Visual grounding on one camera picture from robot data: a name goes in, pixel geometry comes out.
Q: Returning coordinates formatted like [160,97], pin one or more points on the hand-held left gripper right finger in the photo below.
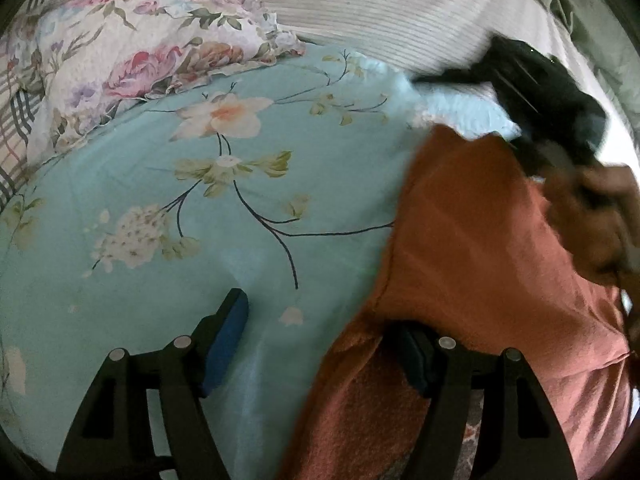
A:
[416,360]

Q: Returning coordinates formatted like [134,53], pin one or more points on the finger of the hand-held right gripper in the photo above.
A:
[450,76]

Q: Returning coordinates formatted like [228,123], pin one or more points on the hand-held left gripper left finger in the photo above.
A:
[227,340]

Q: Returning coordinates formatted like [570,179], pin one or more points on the rust orange small garment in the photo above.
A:
[475,280]

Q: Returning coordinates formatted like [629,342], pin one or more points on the person's right hand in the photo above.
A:
[595,220]

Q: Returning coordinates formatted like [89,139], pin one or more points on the white ribbed blanket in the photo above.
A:
[400,15]

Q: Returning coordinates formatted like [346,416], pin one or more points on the grey green cloth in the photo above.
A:
[580,5]

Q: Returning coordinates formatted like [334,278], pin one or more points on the teal floral bed sheet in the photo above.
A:
[200,200]

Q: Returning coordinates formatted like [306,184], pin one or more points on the floral ruffled pillow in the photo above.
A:
[145,50]

